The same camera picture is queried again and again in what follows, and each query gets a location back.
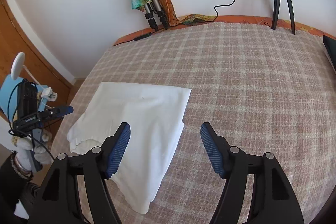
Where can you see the left gloved hand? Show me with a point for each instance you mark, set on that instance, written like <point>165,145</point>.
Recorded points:
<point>26,150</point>

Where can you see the white t-shirt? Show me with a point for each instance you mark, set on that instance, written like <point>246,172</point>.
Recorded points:
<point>155,114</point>

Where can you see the left forearm dark sleeve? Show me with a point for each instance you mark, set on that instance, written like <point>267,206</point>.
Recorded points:
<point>16,186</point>

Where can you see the folded dark green garment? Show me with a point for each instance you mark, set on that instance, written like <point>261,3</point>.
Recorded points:
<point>330,50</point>

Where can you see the blue chair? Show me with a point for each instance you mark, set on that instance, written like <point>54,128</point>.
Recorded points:
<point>8,105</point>

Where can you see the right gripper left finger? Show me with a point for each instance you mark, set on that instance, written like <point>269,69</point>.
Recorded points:
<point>58,199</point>

